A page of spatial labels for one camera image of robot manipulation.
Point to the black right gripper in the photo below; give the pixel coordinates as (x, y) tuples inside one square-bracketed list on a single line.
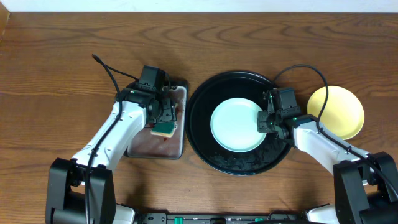
[(262, 127)]

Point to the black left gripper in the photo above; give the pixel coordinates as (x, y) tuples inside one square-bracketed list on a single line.
[(170, 111)]

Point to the green yellow sponge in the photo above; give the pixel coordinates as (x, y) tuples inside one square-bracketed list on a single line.
[(164, 129)]

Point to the light green plate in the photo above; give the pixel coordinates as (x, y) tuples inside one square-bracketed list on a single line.
[(233, 125)]

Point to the yellow plate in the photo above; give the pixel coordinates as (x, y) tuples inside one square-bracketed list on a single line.
[(343, 114)]

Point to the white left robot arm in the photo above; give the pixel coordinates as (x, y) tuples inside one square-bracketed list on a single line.
[(81, 190)]

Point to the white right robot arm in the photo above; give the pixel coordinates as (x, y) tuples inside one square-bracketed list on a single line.
[(365, 184)]

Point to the round black tray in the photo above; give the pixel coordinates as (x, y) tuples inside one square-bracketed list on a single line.
[(223, 86)]

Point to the black rectangular water tray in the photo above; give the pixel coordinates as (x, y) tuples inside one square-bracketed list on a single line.
[(146, 145)]

